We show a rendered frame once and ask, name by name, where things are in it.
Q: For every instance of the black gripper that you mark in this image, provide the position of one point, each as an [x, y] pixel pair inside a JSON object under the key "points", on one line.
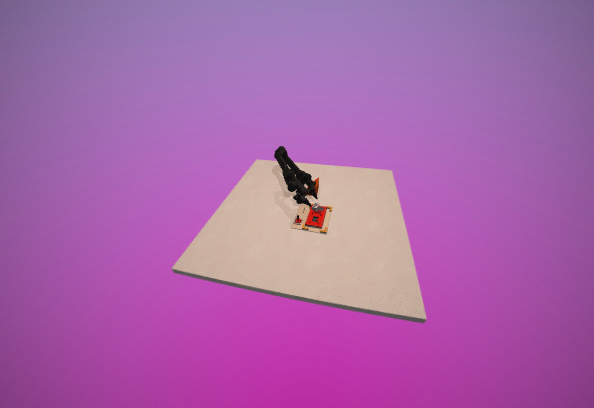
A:
{"points": [[304, 191]]}

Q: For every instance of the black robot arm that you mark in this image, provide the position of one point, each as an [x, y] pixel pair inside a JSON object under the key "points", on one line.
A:
{"points": [[293, 181]]}

